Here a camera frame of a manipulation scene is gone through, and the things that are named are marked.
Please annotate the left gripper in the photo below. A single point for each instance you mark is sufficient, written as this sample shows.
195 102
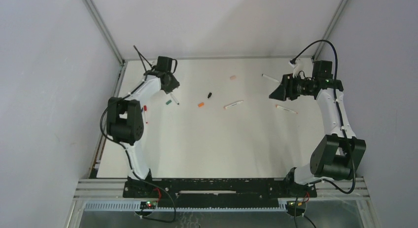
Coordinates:
170 84

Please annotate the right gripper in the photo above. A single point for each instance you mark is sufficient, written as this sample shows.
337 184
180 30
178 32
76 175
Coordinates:
287 88

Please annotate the white pen red tip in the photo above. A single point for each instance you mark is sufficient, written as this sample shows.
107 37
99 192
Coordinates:
145 116

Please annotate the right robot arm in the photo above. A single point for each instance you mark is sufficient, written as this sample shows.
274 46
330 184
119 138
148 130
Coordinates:
340 152

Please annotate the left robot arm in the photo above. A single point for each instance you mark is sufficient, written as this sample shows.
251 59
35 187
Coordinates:
122 121

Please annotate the white orange tip pen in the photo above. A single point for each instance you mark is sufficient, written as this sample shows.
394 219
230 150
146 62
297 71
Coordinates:
233 104

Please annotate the right controller board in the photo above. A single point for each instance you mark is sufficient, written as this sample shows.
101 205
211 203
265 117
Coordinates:
295 209

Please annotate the controller board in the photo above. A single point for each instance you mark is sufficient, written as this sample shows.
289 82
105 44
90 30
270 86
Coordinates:
148 205
295 209

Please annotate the left controller board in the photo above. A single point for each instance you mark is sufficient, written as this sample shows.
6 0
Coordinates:
148 205

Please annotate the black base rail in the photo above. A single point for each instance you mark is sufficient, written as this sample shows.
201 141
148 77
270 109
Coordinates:
209 191

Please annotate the white cable duct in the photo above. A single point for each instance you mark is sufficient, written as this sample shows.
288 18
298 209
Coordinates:
125 206

